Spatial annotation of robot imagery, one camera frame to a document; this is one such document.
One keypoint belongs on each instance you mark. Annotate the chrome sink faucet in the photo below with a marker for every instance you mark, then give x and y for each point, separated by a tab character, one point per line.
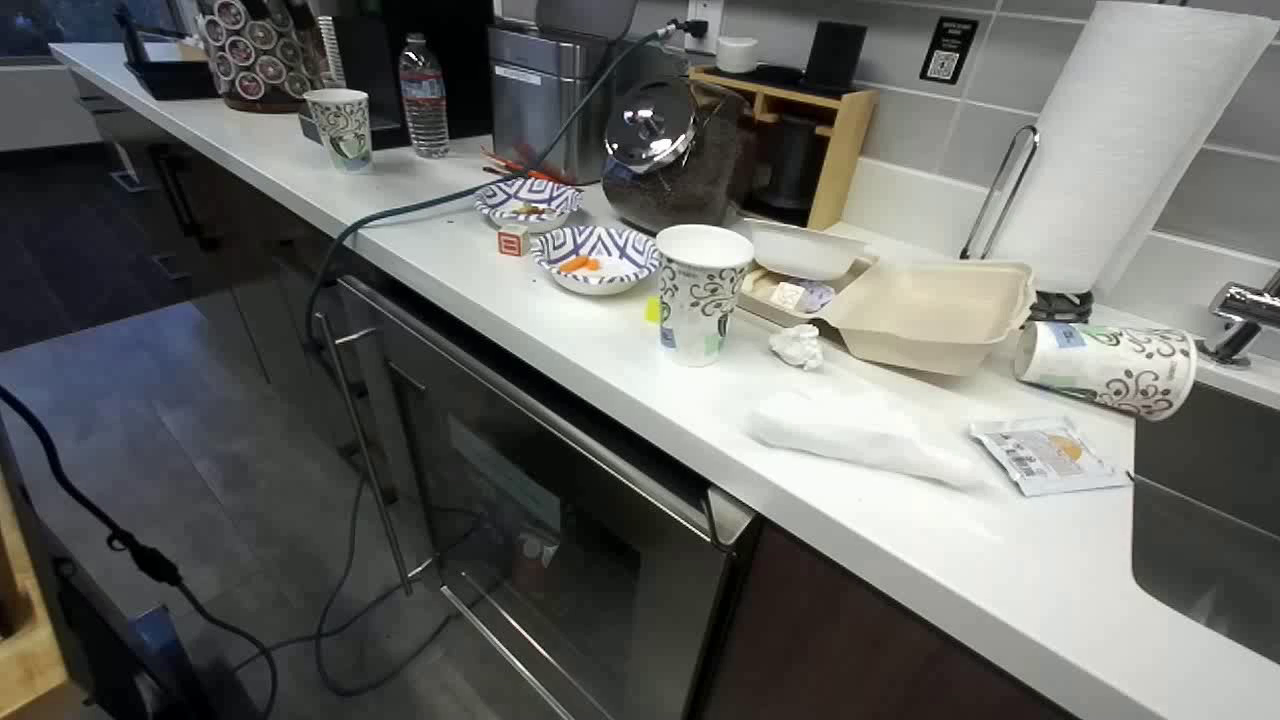
1246	314

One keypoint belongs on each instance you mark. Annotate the white shallow dish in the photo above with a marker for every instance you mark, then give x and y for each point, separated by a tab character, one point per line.
800	252

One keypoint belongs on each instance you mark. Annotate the blue patterned bowl far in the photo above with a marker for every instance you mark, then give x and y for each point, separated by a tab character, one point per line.
525	204

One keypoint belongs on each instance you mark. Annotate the stainless steel toaster box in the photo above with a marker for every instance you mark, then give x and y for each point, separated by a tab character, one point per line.
536	84

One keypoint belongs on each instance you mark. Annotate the stainless dishwasher front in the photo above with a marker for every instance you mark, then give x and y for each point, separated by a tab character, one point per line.
583	554

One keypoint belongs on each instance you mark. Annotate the small sauce packet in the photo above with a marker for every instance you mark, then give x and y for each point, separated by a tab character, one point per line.
1046	456

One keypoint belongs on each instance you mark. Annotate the dark kettle with glass lid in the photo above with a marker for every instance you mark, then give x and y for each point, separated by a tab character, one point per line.
675	153

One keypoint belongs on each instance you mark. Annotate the black Keurig coffee maker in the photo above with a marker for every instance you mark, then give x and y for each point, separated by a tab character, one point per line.
403	51

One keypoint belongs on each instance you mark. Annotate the patterned paper cup upright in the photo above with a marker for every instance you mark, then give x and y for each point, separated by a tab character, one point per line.
701	269

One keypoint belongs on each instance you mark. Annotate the plastic water bottle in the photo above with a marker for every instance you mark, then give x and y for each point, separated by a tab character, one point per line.
426	99

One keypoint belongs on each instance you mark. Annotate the blue patterned bowl near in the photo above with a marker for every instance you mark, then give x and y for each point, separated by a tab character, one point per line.
599	261

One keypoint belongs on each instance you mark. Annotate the white paper towel roll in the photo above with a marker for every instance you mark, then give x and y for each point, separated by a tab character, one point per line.
1117	132

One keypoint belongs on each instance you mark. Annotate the white paper napkin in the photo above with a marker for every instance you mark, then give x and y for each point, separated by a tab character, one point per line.
863	427

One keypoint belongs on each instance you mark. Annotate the crumpled white paper ball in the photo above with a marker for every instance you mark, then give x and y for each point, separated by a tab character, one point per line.
797	345

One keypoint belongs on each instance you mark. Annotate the patterned paper cup lying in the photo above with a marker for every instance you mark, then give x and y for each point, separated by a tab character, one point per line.
1129	369

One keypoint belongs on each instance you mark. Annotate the blue patterned bowl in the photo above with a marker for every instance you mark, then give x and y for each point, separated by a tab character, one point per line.
599	261
525	204

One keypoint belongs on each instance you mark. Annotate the wooden organizer rack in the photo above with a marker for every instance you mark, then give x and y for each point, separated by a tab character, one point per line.
806	146

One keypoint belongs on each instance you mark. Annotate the wire K-cup pod carousel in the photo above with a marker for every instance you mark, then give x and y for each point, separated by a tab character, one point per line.
262	55

